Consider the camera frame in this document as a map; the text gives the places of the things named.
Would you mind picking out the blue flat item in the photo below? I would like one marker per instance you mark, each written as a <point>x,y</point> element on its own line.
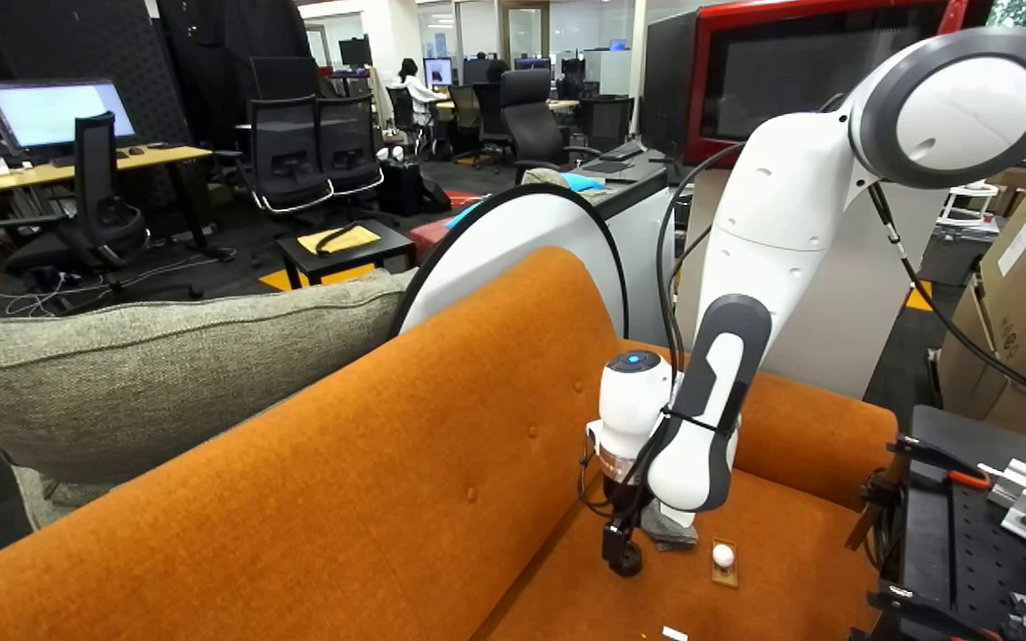
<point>583,181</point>

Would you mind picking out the small black office chair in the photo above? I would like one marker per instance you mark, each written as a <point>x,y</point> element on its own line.
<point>608,121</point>

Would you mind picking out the seated person white shirt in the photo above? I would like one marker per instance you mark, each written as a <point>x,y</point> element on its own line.
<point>414,89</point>

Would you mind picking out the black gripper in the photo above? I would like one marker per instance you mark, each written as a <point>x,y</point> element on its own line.
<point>627,502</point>

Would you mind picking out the black disc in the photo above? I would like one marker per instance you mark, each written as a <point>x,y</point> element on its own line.
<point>623,560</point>

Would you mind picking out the black bag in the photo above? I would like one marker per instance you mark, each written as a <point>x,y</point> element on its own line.
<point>406,191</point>

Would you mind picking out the wooden office desk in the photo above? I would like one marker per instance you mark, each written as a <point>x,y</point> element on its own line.
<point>73,168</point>

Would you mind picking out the black mesh office chair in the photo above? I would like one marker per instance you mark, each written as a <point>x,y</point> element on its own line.
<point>287,154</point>
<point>351,144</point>

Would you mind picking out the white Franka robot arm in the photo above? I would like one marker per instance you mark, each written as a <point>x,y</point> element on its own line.
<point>773,236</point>

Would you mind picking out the grey fabric cushion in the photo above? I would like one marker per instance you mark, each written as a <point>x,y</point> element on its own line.
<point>156,379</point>

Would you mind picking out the stacked cardboard boxes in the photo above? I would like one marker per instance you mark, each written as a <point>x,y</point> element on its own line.
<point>1013,179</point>

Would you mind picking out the black headrest office chair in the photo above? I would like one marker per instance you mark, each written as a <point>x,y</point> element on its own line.
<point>91,199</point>

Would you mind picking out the black partition panel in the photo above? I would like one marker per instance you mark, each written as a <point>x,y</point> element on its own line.
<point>73,41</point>

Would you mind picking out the small distant monitor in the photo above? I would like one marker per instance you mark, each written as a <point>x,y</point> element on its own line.
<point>439,71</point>

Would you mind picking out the lit computer monitor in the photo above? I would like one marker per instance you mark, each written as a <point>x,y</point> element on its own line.
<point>53,111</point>

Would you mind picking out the black high back chair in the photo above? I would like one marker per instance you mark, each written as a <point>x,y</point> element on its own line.
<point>532,111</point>

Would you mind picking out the small white scrap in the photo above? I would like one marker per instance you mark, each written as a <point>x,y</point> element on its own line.
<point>673,635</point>

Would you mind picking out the black low side table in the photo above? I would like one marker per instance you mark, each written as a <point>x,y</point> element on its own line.
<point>346,252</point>

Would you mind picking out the small wooden block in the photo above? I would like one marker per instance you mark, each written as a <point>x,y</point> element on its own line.
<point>725,578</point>

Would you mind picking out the black breadboard robot table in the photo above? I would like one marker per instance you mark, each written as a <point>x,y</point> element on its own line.
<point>953,557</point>

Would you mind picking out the orange fabric sofa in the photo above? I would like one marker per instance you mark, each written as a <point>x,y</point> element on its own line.
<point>418,476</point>

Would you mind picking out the small white ball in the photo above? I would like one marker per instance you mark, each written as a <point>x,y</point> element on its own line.
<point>722,554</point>

